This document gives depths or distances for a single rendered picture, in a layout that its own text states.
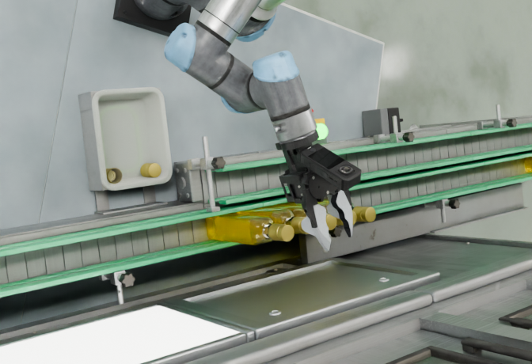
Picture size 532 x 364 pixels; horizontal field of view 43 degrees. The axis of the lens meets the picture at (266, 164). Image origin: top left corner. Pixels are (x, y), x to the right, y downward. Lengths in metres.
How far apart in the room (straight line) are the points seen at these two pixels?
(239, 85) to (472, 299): 0.60
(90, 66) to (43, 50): 0.11
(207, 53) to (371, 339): 0.57
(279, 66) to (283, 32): 0.76
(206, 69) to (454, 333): 0.62
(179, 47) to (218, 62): 0.08
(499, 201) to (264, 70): 1.34
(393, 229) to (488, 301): 0.64
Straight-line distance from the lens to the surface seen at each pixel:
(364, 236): 1.92
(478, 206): 2.29
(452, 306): 1.34
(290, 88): 1.19
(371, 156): 1.94
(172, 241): 1.57
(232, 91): 1.26
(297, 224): 1.43
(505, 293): 1.46
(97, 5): 1.68
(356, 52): 2.11
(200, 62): 1.22
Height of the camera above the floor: 2.27
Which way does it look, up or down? 55 degrees down
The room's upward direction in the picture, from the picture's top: 88 degrees clockwise
